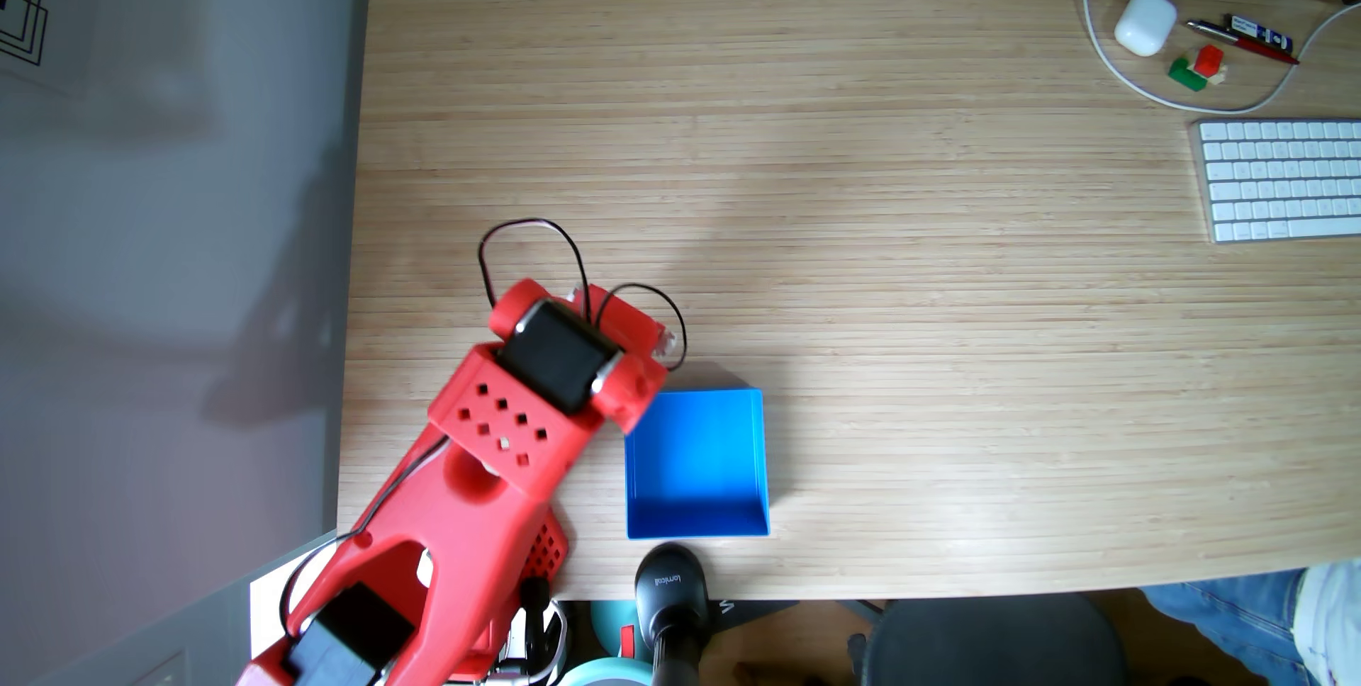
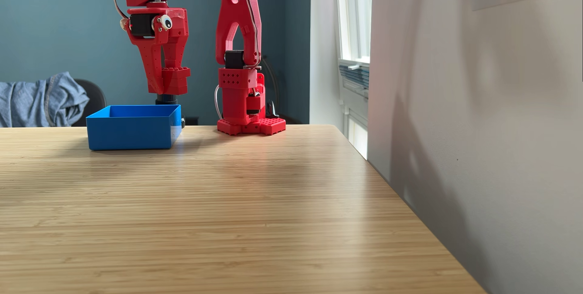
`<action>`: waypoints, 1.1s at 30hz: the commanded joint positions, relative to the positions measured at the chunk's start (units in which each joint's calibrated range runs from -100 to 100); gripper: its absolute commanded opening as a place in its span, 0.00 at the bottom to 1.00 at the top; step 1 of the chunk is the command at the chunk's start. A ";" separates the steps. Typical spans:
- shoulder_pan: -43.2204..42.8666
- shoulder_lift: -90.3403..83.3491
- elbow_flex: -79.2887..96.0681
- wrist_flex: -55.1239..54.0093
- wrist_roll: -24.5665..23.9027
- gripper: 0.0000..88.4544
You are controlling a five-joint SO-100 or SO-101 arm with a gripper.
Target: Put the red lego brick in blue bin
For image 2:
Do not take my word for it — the white framed window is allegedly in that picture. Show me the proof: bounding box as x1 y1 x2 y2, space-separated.
335 0 373 64

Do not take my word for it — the white power cable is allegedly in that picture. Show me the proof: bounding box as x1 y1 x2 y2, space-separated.
214 85 224 121

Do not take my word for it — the red lego brick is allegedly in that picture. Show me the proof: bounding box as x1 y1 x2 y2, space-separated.
162 67 191 95

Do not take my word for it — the black office chair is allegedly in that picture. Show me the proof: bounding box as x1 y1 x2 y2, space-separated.
72 78 107 127

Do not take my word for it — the blue plastic bin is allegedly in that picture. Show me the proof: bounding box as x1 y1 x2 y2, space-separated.
86 104 183 151

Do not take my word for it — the blue denim garment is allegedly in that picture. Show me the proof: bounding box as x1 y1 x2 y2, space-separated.
0 72 90 128

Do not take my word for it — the grey radiator grille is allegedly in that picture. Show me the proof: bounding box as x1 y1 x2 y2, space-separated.
338 59 370 101

